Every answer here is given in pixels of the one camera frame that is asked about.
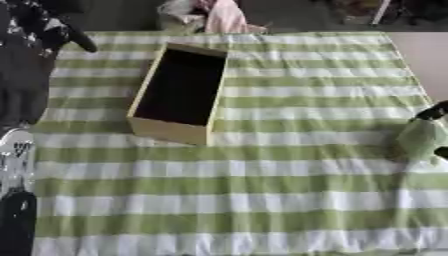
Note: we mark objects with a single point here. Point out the pink cloth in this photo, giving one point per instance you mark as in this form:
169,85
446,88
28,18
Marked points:
224,16

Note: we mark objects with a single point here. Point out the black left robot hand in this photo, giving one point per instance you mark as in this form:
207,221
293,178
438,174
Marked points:
26,76

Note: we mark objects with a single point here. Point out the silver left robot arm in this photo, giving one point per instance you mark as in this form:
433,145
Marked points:
14,216

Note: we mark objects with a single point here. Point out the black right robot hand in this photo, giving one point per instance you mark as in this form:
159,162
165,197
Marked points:
433,113

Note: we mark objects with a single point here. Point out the white bag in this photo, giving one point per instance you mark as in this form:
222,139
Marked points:
178,18

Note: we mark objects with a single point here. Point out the white pole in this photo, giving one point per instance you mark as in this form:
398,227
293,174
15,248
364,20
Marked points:
380,11

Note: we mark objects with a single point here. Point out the tan cardboard box black inside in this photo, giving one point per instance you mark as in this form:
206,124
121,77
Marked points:
178,90

